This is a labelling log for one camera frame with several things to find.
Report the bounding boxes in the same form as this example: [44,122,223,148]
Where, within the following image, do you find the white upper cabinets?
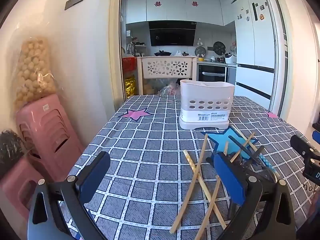
[126,0,235,27]

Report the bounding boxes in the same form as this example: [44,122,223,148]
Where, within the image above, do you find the stack of pink stools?
[16,94,84,180]

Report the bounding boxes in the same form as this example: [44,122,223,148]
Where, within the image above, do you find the black range hood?
[149,21,197,47]

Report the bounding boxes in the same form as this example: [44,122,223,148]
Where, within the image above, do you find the grey wall switch plate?
[65,0,85,10]

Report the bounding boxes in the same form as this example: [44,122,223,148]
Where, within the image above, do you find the gold foil package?
[124,76,137,98]

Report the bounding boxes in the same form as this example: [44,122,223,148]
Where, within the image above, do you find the pink plastic stool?
[0,155,52,220]

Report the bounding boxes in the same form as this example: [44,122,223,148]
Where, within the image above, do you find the bag of puffed snack balls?
[12,36,58,110]

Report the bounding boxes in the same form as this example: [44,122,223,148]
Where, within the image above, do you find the round dark steamer rack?
[213,41,226,55]

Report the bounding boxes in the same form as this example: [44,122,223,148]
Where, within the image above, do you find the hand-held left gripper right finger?
[212,152,297,240]

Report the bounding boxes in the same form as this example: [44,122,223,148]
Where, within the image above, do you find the red plastic basket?
[122,57,137,72]

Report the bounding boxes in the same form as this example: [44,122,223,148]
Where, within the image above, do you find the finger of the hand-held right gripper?
[290,134,320,160]

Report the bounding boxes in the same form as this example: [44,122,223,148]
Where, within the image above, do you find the black plastic bag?
[0,129,28,178]

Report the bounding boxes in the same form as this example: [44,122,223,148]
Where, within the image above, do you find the grey checked tablecloth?
[67,95,320,240]

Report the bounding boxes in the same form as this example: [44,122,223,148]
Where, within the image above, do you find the beige flower-cutout basket rack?
[136,56,198,98]

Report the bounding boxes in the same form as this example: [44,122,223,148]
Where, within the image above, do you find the white plastic utensil holder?
[179,79,235,130]

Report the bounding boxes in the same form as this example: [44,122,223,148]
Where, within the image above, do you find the black built-in oven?
[197,64,228,83]

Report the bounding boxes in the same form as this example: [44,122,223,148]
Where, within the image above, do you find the clear plastic bag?
[157,79,182,97]

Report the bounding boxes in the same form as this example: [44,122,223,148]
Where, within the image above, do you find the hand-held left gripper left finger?
[27,151,111,240]

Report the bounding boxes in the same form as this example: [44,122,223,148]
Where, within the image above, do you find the white refrigerator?
[235,0,283,110]

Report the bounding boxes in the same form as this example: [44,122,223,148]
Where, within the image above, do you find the blue patterned bamboo chopstick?
[231,124,278,179]

